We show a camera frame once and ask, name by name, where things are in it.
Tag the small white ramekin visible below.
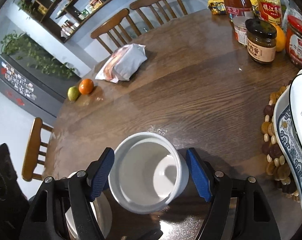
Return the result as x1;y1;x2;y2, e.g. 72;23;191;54
108;132;189;214

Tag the large grey-white bowl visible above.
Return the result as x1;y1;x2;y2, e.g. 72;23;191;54
68;170;112;239

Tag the wooden bead trivet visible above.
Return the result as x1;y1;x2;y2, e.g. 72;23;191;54
261;86;300;202

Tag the side wooden chair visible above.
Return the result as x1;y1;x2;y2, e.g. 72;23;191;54
22;117;53;181

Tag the green pear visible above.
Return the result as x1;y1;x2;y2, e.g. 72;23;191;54
67;86;80;102

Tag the black chair with jacket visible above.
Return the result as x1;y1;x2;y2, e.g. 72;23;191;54
0;143;30;239

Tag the orange tangerine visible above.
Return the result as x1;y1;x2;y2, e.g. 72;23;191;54
78;79;95;95

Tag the right patterned rectangular plate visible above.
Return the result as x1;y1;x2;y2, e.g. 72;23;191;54
272;89;302;209

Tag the grey refrigerator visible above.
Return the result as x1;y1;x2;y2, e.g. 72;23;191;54
0;53;80;126

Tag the white snack bag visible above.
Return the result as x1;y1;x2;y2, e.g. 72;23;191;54
95;43;148;83

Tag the dark lid sauce jar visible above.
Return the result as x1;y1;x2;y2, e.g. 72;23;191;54
245;18;277;64

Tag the left wooden chair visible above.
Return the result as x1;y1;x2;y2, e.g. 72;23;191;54
90;8;142;54

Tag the hanging green vine plant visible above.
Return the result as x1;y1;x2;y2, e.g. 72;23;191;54
0;30;77;79

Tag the small white lid jar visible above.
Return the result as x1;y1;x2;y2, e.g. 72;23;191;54
233;16;248;46

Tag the orange fruit behind jars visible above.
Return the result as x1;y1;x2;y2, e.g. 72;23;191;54
272;23;286;52

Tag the red lid chili jar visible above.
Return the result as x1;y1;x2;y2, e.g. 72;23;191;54
285;15;302;68

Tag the yellow snack packet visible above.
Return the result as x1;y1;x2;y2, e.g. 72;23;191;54
208;0;227;15

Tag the right wooden chair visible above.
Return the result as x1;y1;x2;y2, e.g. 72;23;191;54
129;0;188;29

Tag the yellow cap vinegar bottle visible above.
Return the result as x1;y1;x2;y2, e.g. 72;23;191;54
257;0;282;26

